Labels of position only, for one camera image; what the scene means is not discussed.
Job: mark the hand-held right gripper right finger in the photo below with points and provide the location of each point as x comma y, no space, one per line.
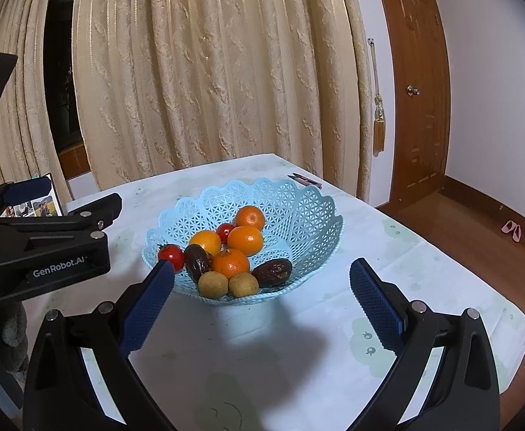
379,305

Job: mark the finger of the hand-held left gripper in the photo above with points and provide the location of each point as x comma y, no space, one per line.
27,190
96,208

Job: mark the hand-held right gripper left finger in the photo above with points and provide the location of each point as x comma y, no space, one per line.
148,309

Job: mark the red cherry tomato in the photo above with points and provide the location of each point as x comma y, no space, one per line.
172,257
225,233

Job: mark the dark brown dried fruit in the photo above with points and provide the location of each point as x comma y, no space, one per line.
271,273
196,262

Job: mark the brown longan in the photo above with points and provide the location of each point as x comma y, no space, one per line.
213,285
243,285

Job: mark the large orange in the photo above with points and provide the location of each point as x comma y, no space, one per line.
231,263

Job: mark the small orange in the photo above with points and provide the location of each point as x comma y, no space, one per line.
250,217
245,240

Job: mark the light blue plastic basket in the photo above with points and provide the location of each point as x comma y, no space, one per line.
298,215

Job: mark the photo collage board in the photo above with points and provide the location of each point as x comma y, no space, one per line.
42,206

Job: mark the beige textured curtain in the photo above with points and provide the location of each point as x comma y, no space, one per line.
222,76
20,121

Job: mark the yellow-orange citrus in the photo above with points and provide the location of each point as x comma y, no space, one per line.
205,242

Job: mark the white patterned tablecloth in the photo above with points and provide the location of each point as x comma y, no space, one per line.
289,345

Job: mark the small black pink scissors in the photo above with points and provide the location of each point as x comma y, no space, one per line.
307,181

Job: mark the pink slipper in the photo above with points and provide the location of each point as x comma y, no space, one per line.
508,226
517,232

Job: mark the brown wooden door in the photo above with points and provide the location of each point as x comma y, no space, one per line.
415,143

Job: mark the gold curtain tassel tieback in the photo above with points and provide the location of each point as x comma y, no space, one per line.
379,121

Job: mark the metal door knob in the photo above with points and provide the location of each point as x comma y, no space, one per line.
413,90

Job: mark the dark window with wooden frame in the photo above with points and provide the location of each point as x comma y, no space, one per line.
62,98

